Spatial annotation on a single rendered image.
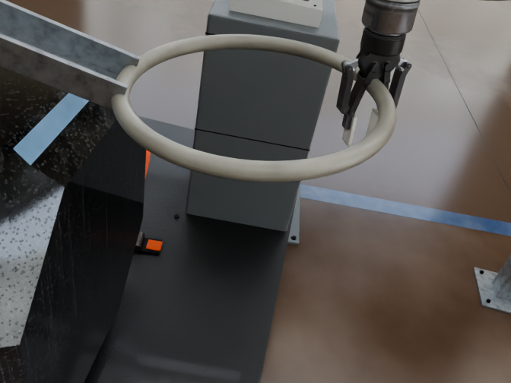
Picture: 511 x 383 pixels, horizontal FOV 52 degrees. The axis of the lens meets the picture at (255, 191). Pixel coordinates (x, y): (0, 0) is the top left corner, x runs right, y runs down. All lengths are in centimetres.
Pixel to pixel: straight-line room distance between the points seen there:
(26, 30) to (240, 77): 83
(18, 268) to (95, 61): 38
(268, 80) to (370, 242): 82
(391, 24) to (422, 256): 138
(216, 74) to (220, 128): 19
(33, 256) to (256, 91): 97
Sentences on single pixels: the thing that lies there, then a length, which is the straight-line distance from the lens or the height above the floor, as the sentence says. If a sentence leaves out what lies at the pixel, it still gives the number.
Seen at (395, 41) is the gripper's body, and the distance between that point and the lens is 96.
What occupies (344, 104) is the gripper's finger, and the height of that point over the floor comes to 91.
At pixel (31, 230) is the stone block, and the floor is 70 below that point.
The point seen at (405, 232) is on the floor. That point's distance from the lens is 226.
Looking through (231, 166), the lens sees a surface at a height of 93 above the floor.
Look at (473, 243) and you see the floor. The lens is 238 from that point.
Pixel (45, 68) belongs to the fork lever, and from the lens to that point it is 90.
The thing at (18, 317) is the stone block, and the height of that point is 59.
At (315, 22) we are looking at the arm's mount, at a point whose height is 81.
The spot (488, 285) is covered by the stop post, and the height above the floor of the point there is 1.
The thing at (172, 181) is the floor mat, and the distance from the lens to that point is 218.
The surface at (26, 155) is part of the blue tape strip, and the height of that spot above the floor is 80.
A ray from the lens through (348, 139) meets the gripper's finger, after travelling 105.
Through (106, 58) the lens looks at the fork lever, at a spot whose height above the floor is 92.
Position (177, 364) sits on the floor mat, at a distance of 159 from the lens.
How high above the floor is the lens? 135
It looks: 38 degrees down
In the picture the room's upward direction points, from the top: 12 degrees clockwise
